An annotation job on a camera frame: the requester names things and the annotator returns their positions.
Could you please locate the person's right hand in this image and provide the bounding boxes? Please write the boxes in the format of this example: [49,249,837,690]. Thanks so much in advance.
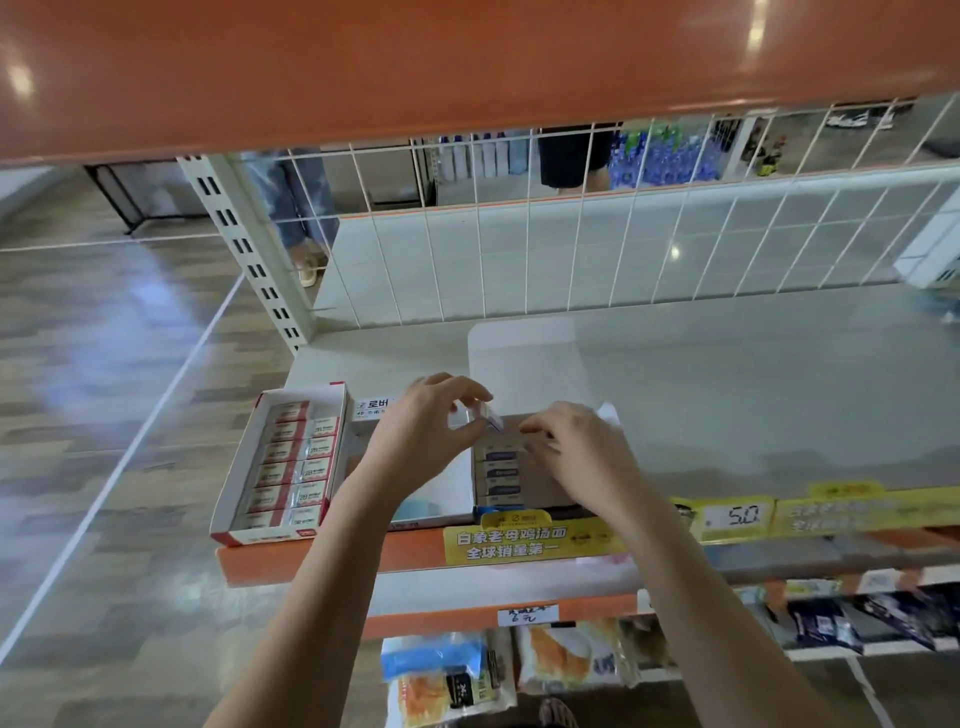
[517,400,665,530]

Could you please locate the person's left hand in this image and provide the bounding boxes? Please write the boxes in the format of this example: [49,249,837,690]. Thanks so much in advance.
[349,372,497,509]

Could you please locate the box of pink-blue erasers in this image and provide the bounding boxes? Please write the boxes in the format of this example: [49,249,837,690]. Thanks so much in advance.
[345,393,479,531]

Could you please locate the blue white eraser box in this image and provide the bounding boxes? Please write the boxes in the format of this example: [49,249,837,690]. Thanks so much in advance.
[466,313,626,519]

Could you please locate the red eraser display box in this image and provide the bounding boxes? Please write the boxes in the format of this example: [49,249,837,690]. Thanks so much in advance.
[208,379,356,549]

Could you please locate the person's right forearm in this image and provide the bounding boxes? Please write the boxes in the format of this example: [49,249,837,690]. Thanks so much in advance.
[612,495,879,728]

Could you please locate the person's left forearm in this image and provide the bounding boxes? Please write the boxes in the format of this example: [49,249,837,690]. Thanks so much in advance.
[202,477,395,728]

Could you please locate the snack packets on lower shelf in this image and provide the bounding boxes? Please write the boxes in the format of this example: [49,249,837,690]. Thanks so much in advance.
[441,508,632,569]

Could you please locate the white orange metal shelf unit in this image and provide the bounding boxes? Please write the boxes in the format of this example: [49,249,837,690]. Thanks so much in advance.
[0,0,960,692]

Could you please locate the person's right foot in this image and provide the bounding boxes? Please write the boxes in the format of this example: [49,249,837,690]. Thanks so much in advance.
[537,696,581,728]

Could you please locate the blue orange snack packet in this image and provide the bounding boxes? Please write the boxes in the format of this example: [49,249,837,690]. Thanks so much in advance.
[379,630,519,728]

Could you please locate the yellow price label strip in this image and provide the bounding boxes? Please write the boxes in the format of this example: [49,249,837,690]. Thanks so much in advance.
[667,480,960,545]

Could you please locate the row of blue bottles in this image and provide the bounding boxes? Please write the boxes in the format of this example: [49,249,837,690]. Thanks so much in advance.
[432,123,725,194]

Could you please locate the row of dark snack packets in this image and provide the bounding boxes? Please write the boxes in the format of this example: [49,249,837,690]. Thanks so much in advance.
[772,585,960,656]

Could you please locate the black metal rack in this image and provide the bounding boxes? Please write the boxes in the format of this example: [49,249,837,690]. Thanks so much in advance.
[82,157,215,237]

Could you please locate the white wire grid panel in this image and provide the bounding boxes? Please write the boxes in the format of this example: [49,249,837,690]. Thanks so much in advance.
[277,93,960,329]

